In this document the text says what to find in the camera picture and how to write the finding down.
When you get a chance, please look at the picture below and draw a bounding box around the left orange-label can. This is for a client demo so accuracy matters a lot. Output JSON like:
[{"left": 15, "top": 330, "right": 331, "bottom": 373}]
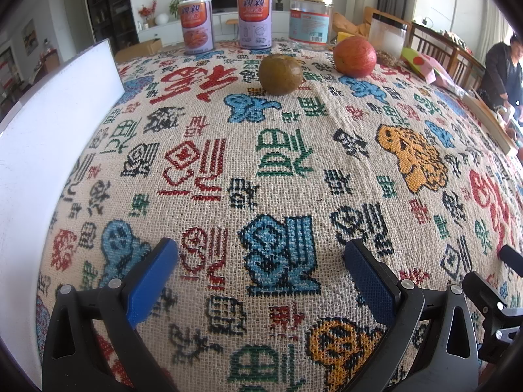
[{"left": 180, "top": 0, "right": 215, "bottom": 55}]

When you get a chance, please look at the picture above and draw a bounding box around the red flower arrangement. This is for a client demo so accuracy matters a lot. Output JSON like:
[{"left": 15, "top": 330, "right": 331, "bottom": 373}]
[{"left": 137, "top": 1, "right": 158, "bottom": 30}]

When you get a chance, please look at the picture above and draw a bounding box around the yellow cushion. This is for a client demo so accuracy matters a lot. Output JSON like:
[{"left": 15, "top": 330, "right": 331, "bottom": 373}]
[{"left": 332, "top": 6, "right": 412, "bottom": 38}]

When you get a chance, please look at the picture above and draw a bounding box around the right orange-label can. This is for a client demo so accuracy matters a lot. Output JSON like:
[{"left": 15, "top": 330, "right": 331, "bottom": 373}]
[{"left": 237, "top": 0, "right": 273, "bottom": 49}]

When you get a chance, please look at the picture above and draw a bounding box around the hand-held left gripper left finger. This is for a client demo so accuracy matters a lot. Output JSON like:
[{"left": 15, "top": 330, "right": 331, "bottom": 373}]
[{"left": 41, "top": 237, "right": 180, "bottom": 392}]

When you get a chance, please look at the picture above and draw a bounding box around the printed woven tablecloth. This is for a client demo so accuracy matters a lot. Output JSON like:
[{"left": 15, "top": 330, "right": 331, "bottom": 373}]
[{"left": 35, "top": 39, "right": 523, "bottom": 392}]

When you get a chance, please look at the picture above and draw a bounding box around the dark bookshelf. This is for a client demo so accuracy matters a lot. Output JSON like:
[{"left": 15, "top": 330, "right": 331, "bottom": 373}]
[{"left": 83, "top": 0, "right": 140, "bottom": 55}]

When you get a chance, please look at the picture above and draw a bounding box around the orange-label can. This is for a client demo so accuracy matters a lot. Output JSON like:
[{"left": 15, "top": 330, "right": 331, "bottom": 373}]
[
  {"left": 180, "top": 0, "right": 215, "bottom": 55},
  {"left": 237, "top": 0, "right": 273, "bottom": 49}
]

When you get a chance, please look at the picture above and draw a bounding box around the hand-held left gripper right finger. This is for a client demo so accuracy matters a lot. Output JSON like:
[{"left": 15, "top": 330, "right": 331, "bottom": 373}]
[{"left": 343, "top": 238, "right": 480, "bottom": 392}]

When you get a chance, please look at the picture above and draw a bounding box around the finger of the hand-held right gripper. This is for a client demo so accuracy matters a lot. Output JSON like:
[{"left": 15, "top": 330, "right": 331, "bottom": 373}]
[
  {"left": 500, "top": 245, "right": 523, "bottom": 279},
  {"left": 462, "top": 271, "right": 523, "bottom": 335}
]

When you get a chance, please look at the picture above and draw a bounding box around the cardboard box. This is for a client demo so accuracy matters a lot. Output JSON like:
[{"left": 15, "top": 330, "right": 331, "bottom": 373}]
[{"left": 115, "top": 38, "right": 164, "bottom": 64}]

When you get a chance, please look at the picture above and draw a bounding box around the framed wall picture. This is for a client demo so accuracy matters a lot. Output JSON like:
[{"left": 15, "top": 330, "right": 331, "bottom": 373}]
[{"left": 22, "top": 20, "right": 40, "bottom": 55}]

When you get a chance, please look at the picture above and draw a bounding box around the red-orange round fruit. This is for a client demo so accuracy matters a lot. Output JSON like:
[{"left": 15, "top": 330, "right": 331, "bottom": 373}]
[{"left": 332, "top": 35, "right": 377, "bottom": 78}]

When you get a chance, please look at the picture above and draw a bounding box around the pile of nuts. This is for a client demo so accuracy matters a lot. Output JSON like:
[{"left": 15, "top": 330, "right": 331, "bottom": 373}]
[{"left": 375, "top": 50, "right": 403, "bottom": 67}]

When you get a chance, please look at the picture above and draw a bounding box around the brown-green round fruit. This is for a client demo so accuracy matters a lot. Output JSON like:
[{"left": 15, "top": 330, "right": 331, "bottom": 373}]
[{"left": 258, "top": 53, "right": 304, "bottom": 96}]

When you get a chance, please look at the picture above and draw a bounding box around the colourful snack bag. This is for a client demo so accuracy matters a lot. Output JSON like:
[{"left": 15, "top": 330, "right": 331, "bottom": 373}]
[{"left": 400, "top": 47, "right": 467, "bottom": 95}]

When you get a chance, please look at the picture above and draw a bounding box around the clear glass jar metal lid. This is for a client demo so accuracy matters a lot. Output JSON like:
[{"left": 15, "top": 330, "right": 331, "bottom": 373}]
[{"left": 288, "top": 0, "right": 334, "bottom": 52}]

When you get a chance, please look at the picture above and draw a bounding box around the white board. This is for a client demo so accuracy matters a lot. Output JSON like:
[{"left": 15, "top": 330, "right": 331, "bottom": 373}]
[{"left": 0, "top": 39, "right": 126, "bottom": 392}]

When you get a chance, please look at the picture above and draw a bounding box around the wooden bench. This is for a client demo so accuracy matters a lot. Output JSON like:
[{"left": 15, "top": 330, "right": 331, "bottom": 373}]
[{"left": 409, "top": 20, "right": 488, "bottom": 91}]

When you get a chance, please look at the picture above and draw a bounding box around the clear jar black lid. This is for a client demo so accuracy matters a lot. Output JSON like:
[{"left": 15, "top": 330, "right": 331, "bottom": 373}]
[{"left": 368, "top": 12, "right": 409, "bottom": 66}]

